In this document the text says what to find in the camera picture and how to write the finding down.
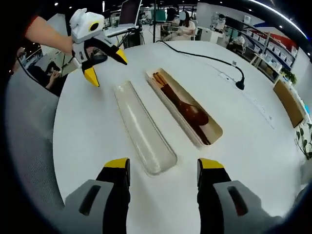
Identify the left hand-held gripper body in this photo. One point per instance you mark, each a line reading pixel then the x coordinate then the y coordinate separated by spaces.
pixel 85 26

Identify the small potted plant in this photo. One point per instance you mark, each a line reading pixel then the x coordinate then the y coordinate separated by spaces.
pixel 288 76

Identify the green board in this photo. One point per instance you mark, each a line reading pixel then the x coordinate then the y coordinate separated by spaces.
pixel 161 13

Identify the wooden spoon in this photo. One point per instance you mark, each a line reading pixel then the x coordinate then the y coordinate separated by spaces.
pixel 192 113

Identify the black monitor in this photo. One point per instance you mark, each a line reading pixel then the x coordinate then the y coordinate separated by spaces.
pixel 234 23

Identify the large potted green plant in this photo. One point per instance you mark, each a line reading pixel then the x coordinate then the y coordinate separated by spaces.
pixel 304 141

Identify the white laptop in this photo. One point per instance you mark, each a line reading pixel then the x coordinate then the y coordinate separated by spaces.
pixel 129 13

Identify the person's red shirt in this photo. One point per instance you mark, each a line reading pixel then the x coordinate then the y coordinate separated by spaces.
pixel 33 20

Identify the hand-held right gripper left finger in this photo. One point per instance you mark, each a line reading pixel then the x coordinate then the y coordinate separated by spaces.
pixel 114 195

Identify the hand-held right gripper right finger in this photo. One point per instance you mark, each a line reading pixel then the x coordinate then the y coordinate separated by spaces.
pixel 212 195

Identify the storage shelf with white bins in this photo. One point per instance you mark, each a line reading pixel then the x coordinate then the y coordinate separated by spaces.
pixel 273 46

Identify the black pole stand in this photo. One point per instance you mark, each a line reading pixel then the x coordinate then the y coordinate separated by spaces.
pixel 154 24

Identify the white cabinet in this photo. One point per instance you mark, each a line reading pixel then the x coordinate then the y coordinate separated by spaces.
pixel 212 35

